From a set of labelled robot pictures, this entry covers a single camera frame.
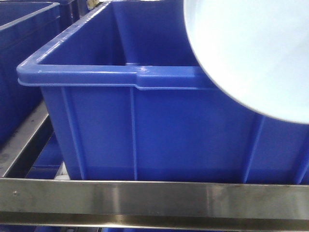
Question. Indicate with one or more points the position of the blue crate on shelf middle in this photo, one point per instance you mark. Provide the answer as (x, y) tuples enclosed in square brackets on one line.
[(129, 101)]

